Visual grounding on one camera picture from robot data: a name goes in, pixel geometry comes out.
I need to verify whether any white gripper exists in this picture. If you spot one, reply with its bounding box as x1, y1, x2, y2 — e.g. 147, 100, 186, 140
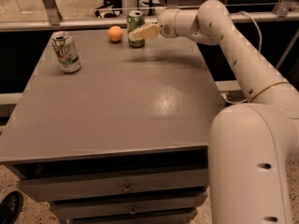
129, 9, 178, 41

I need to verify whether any green soda can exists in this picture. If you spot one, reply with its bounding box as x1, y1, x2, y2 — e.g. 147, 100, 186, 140
127, 10, 145, 49

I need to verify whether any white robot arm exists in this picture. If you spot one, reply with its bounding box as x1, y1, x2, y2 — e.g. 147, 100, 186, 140
129, 0, 299, 224

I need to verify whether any white 7up can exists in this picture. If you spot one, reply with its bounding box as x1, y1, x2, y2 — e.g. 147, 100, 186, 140
50, 31, 81, 74

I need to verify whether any orange fruit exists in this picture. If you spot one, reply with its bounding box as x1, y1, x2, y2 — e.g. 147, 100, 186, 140
107, 26, 122, 42

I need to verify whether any black office chair base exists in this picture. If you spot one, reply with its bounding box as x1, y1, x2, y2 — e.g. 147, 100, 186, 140
94, 0, 122, 19

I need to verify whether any grey drawer cabinet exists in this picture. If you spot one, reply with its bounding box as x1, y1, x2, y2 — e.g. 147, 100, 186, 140
0, 30, 224, 224

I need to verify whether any grey metal railing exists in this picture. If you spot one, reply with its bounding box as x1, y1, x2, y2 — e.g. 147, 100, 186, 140
0, 0, 299, 31

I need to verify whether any black shoe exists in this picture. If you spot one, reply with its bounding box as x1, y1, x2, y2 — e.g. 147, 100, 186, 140
0, 190, 23, 224

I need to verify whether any white cable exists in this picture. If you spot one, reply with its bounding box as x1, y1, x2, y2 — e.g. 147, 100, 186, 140
221, 10, 263, 105

